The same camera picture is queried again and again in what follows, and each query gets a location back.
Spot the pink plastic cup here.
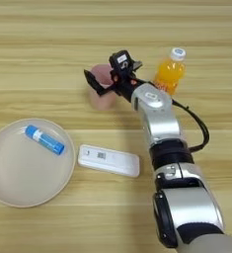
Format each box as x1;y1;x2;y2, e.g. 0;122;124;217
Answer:
88;63;117;112

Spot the beige round plate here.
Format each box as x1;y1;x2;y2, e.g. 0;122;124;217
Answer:
0;118;77;209

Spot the small black box white label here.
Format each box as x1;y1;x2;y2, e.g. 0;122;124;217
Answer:
108;49;133;71

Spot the blue glue stick tube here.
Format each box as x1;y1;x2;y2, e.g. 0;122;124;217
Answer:
24;124;66;156

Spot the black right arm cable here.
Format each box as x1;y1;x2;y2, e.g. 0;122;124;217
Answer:
171;98;211;153

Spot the orange juice bottle white cap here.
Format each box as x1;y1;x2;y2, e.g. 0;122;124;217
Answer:
152;46;188;97

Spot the white rectangular device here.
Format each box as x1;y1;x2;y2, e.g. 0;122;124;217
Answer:
77;143;141;179

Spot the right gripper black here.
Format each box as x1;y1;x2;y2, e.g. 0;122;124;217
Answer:
83;59;147;104

